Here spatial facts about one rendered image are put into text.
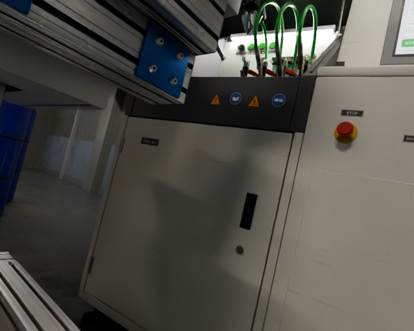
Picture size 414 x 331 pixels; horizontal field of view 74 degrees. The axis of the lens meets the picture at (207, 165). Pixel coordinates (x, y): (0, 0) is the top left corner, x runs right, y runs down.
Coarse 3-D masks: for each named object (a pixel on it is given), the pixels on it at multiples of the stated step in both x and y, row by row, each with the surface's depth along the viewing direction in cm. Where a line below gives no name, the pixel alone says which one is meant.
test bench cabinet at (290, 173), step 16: (112, 160) 108; (288, 160) 74; (112, 176) 106; (288, 176) 73; (288, 192) 73; (96, 224) 106; (96, 240) 105; (272, 240) 73; (272, 256) 72; (272, 272) 71; (80, 288) 104; (96, 304) 99; (96, 320) 102; (112, 320) 103; (128, 320) 91; (256, 320) 71
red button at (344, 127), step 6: (342, 126) 65; (348, 126) 65; (354, 126) 68; (336, 132) 69; (342, 132) 65; (348, 132) 65; (354, 132) 67; (336, 138) 69; (342, 138) 68; (348, 138) 68; (354, 138) 67
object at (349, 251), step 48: (384, 0) 100; (336, 96) 71; (384, 96) 66; (336, 144) 69; (384, 144) 64; (336, 192) 67; (384, 192) 62; (288, 240) 71; (336, 240) 65; (384, 240) 61; (288, 288) 68; (336, 288) 64; (384, 288) 59
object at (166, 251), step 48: (144, 144) 101; (192, 144) 91; (240, 144) 82; (288, 144) 75; (144, 192) 97; (192, 192) 87; (240, 192) 79; (144, 240) 93; (192, 240) 84; (240, 240) 77; (96, 288) 100; (144, 288) 90; (192, 288) 82; (240, 288) 75
